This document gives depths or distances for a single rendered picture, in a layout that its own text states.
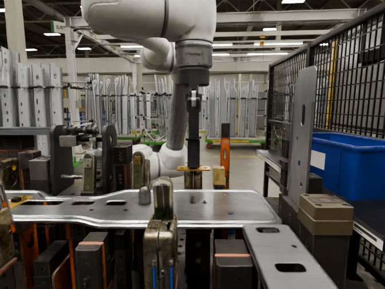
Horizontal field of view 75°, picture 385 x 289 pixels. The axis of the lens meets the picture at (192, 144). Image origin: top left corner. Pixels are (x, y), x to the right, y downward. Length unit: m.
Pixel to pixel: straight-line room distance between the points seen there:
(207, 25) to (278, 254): 0.48
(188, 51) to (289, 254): 0.45
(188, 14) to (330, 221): 0.51
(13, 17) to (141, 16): 8.36
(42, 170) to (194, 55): 0.62
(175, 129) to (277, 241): 0.91
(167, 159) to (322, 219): 0.98
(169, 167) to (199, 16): 0.96
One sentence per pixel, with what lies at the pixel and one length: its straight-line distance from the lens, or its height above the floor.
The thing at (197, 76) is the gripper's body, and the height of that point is 1.32.
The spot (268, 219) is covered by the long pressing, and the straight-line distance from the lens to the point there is 0.61.
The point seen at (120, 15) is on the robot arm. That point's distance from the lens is 0.57.
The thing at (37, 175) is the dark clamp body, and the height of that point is 1.03.
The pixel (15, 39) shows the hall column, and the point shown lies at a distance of 8.77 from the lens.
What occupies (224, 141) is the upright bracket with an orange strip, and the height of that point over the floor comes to 1.14.
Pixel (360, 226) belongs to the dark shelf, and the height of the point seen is 1.02.
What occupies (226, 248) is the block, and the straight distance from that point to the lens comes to 0.52.
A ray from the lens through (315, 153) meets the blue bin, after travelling 0.80.
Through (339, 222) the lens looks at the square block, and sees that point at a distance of 0.58.
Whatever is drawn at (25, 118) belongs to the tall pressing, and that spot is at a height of 1.02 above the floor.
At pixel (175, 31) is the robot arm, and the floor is 1.41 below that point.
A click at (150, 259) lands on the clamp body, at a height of 1.00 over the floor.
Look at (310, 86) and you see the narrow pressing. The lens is 0.64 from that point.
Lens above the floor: 1.25
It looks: 9 degrees down
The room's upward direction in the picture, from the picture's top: straight up
